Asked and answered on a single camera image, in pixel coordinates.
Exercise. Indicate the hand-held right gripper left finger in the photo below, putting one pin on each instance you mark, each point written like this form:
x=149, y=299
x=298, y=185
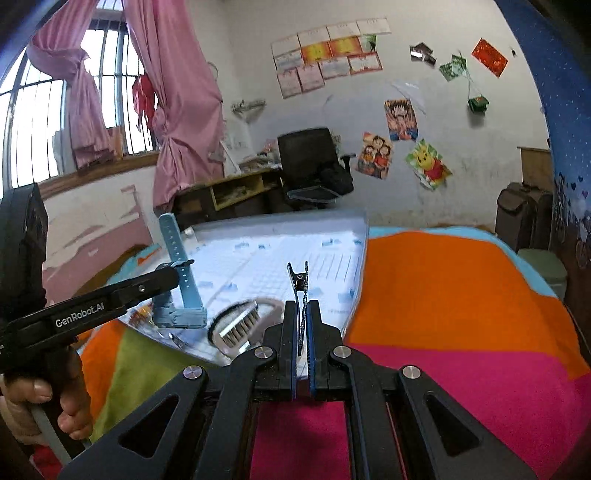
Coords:
x=294, y=364

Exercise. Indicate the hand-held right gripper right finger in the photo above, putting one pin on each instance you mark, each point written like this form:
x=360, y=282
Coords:
x=310, y=364

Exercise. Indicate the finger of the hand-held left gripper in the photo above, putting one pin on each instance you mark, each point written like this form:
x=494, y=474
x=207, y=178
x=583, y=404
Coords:
x=147, y=286

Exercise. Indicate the small silver clip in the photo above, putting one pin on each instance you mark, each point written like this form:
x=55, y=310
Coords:
x=178, y=340

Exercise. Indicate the silver hoop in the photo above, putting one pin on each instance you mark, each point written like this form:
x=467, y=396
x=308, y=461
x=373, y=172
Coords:
x=240, y=330

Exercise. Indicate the black rhinestone hair clip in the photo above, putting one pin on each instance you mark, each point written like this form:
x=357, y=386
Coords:
x=298, y=281

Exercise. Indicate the person's left hand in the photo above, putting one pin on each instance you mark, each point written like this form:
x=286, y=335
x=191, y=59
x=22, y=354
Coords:
x=76, y=406

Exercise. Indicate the wooden desk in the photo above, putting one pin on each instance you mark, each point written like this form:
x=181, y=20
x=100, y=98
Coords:
x=231, y=189

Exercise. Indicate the barred window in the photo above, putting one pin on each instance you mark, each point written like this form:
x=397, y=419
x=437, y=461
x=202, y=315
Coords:
x=37, y=124

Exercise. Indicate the colourful striped blanket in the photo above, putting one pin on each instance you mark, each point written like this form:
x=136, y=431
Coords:
x=438, y=286

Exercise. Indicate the pink curtain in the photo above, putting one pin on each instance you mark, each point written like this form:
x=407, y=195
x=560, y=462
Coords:
x=83, y=101
x=184, y=115

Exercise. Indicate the red hanging ornament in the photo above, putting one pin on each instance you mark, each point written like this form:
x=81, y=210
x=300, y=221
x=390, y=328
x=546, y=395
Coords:
x=144, y=99

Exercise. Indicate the black office chair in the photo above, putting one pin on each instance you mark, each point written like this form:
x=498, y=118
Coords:
x=309, y=161

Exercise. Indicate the green stool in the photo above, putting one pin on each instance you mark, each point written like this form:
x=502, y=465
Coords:
x=542, y=270

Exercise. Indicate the brown suitcase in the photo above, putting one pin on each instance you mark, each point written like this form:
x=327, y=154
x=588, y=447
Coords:
x=524, y=217

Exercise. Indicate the wooden board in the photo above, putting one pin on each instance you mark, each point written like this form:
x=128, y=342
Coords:
x=534, y=166

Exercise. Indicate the green hanging ornament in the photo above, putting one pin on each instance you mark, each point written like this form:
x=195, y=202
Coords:
x=478, y=105

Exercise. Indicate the blue dotted wardrobe cover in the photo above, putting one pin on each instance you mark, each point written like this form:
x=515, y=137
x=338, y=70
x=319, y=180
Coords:
x=568, y=115

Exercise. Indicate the metal wall rack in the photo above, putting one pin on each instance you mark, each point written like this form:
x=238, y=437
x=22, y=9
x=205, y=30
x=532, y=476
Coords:
x=248, y=107

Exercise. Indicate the family cartoon wall poster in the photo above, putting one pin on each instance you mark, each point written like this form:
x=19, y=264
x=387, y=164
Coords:
x=375, y=156

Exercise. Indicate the yellow bear wall poster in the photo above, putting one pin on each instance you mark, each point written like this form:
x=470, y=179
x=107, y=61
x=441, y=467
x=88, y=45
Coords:
x=428, y=164

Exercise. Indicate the anime cartoon wall poster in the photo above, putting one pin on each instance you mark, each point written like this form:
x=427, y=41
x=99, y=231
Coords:
x=400, y=119

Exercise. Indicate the group of wall certificates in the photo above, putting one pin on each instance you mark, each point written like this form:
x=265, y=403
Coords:
x=332, y=55

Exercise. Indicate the green wall paper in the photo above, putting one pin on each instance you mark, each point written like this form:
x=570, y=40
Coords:
x=453, y=68

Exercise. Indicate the wall photo cluster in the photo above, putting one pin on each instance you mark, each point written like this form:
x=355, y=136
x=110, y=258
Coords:
x=422, y=53

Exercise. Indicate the red wall paper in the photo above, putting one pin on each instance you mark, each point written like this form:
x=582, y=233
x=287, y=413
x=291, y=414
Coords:
x=489, y=57

